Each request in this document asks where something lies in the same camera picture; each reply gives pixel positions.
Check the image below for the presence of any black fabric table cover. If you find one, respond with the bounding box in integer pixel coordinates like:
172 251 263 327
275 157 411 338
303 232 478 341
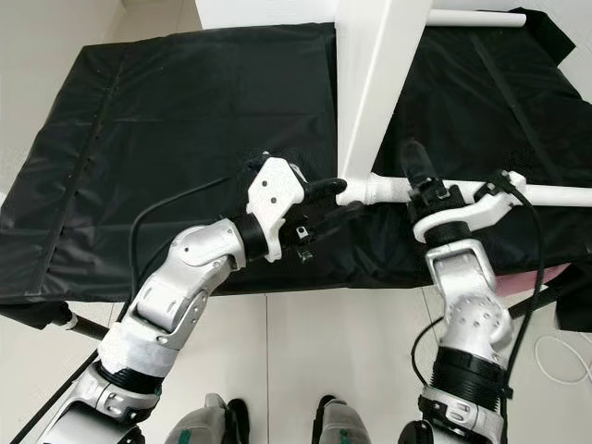
0 7 592 329

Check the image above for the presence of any grey robot left foot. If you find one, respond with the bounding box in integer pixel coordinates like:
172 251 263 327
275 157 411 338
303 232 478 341
176 393 249 444

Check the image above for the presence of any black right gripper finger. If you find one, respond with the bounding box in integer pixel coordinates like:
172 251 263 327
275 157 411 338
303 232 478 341
398 141 438 186

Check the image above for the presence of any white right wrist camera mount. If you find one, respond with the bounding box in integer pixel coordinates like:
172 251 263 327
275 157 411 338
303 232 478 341
412 176 528 246

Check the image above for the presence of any white plastic table top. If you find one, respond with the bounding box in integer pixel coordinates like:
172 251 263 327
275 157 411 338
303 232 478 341
336 0 434 181

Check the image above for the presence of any white plastic table leg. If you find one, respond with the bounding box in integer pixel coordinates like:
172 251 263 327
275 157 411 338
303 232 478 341
336 174 592 209
425 9 530 27

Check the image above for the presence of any pink soft item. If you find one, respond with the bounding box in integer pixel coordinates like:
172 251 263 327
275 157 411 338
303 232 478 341
504 264 574 290

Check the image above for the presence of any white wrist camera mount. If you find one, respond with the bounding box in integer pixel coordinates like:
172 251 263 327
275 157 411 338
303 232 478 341
412 176 528 246
247 155 311 263

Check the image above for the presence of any grey robot foot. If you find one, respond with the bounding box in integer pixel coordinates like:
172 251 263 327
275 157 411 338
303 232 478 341
176 393 249 444
314 396 380 444

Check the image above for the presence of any grey metal table leg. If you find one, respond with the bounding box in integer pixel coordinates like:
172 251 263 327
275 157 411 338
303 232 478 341
509 277 576 320

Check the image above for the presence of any grey robot right foot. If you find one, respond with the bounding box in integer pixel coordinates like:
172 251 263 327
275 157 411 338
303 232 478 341
314 396 380 444

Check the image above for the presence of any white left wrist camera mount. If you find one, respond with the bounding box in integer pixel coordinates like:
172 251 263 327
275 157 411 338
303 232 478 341
247 155 311 263

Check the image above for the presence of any black metal frame rod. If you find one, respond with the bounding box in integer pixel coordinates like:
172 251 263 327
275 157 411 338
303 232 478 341
46 310 112 341

